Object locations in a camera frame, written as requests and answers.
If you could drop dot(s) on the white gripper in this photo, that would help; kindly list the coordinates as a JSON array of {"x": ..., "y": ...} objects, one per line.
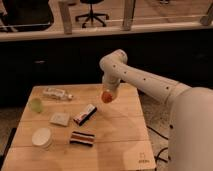
[{"x": 111, "y": 86}]

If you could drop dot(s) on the red apple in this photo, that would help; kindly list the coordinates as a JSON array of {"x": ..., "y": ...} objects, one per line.
[{"x": 107, "y": 97}]

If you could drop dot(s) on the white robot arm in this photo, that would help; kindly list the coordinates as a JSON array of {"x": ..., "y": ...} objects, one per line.
[{"x": 190, "y": 146}]

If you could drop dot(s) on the green plastic cup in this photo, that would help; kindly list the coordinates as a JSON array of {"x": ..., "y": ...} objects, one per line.
[{"x": 36, "y": 105}]

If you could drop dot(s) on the white paper cup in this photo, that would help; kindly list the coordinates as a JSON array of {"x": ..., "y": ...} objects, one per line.
[{"x": 42, "y": 137}]

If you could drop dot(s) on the white square sponge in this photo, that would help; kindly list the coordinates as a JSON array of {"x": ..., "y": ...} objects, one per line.
[{"x": 60, "y": 119}]

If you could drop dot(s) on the black office chair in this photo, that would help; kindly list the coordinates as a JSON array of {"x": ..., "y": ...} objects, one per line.
[{"x": 91, "y": 15}]

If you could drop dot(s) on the wooden post middle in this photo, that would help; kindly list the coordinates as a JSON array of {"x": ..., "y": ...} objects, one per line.
[{"x": 129, "y": 8}]

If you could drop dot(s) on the wooden post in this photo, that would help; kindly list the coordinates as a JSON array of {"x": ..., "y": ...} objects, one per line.
[
  {"x": 129, "y": 8},
  {"x": 207, "y": 19},
  {"x": 65, "y": 16}
]

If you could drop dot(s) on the wooden post left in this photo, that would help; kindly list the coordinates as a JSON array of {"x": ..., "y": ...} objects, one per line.
[{"x": 65, "y": 16}]

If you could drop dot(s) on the wooden post right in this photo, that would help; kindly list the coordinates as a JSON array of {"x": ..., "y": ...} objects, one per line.
[{"x": 207, "y": 19}]

